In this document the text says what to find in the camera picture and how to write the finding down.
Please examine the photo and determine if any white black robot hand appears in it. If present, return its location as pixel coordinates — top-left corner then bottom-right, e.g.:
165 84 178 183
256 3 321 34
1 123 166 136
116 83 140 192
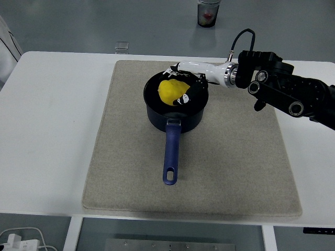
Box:
163 61 227 107

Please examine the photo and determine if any black mesh waste bin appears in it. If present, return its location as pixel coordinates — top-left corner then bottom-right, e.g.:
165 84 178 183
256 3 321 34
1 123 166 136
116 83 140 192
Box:
197 0 222 28

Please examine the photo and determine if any metal floor socket plate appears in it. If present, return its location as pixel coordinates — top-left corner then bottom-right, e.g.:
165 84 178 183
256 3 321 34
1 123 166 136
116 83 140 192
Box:
114 41 130 54

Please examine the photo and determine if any beige table mat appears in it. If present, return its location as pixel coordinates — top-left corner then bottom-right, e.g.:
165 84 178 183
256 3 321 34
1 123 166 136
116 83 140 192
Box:
82 60 303 217

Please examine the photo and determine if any white table leg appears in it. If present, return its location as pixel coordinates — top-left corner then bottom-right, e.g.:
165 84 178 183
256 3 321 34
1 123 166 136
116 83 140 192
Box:
63 216 83 251
261 224 277 251

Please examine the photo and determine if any grey metal plate with screws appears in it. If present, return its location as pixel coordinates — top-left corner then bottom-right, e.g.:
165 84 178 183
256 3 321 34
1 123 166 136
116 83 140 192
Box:
105 238 238 251

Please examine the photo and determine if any black table control panel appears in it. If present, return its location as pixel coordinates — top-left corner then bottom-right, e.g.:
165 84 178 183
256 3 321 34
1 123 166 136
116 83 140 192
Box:
303 227 335 234

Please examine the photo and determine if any white power strip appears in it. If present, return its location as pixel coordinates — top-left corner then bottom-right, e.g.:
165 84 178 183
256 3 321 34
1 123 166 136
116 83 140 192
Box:
0 233 40 251

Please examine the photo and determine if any blue pot with handle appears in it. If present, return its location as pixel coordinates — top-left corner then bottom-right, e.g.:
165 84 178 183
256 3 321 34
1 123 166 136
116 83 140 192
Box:
143 69 209 186

